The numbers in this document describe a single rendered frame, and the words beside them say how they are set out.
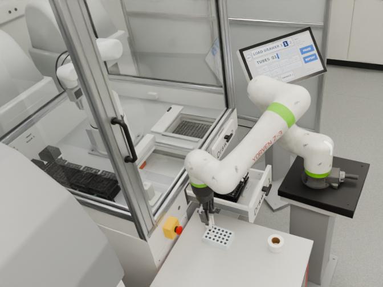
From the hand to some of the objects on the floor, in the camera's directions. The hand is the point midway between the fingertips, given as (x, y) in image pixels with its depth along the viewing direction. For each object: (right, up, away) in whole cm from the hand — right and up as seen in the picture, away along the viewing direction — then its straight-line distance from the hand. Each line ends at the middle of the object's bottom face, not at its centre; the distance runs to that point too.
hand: (209, 221), depth 158 cm
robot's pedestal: (+67, -45, +72) cm, 108 cm away
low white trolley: (+18, -81, +39) cm, 92 cm away
